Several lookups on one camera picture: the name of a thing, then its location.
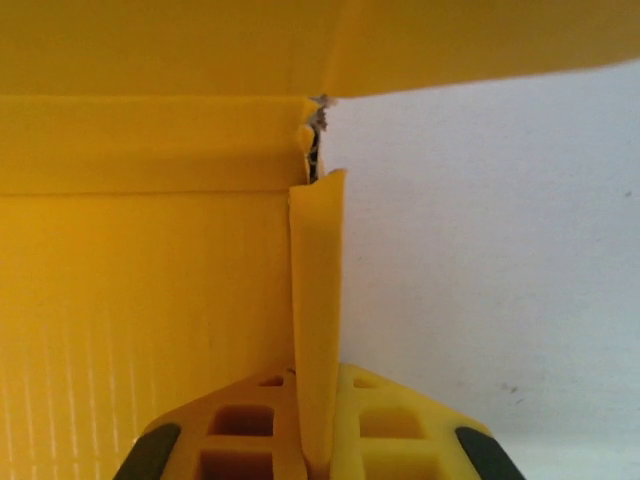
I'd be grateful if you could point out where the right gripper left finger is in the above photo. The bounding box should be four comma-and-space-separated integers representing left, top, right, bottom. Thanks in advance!
113, 369, 307, 480

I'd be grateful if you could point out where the yellow cardboard box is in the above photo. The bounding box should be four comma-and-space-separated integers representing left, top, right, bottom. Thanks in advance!
0, 0, 640, 480

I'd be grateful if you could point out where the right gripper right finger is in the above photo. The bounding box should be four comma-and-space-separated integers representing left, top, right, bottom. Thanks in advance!
329, 363, 526, 480

